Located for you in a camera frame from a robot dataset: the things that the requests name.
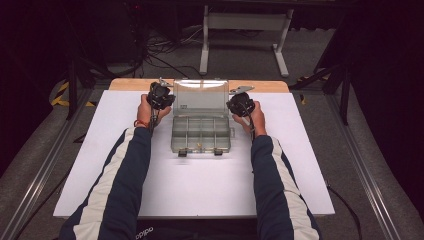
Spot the wooden table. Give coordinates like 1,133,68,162
108,78,290,94

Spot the right hand-held gripper cable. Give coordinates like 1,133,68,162
244,106,256,141

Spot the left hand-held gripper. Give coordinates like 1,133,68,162
146,77,177,111

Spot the person's left hand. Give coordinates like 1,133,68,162
136,93,173,128

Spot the white table board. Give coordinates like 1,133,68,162
53,89,336,219

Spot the left hand-held gripper cable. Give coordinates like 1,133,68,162
148,105,160,135

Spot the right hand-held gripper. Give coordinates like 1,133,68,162
225,85,256,118

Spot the bundle of floor cables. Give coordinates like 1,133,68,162
126,3,204,79

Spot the aluminium floor rail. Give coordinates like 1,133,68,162
0,88,96,240
324,93,403,240

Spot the person's right hand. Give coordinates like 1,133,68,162
232,100,268,138

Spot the clear plastic compartment box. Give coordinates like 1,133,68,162
170,78,236,158

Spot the black tripod stand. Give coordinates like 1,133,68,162
64,56,111,121

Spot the black metal stand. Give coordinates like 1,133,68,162
289,63,354,126

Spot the yellow black floor tape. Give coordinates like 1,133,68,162
49,81,98,108

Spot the hand-held gripper cable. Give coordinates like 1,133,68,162
148,105,160,135
244,106,256,141

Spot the white metal stand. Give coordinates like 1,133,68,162
198,4,295,78

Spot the black floor cable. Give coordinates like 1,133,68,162
326,184,363,240

